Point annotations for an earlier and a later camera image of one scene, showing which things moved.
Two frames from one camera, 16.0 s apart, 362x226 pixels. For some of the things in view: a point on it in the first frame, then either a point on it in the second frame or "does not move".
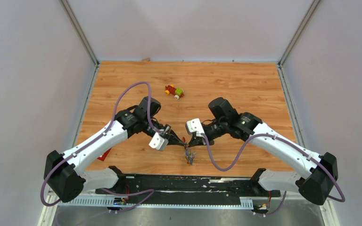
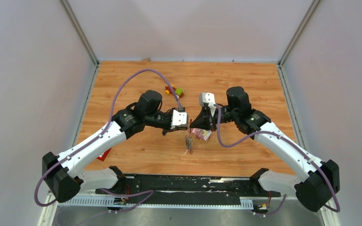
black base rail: (146, 187) does not move
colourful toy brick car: (178, 92) does not move
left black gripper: (173, 139) to (169, 130)
